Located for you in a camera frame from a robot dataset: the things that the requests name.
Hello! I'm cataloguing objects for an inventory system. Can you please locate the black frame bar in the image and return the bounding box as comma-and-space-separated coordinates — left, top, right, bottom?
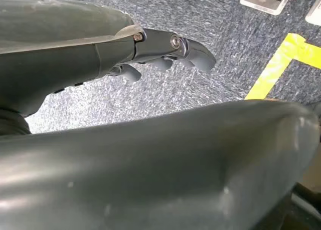
291, 182, 321, 216

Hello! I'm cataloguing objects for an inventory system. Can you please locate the silver floor socket box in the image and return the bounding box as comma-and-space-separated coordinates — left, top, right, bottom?
304, 2, 321, 27
239, 0, 295, 17

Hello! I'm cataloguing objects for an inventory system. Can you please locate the yellow floor tape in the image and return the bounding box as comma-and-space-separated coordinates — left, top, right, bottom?
245, 33, 321, 101

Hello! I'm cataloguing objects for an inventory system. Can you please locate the ribbed grey left arm sleeve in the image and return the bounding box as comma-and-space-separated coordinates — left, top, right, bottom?
0, 107, 32, 136

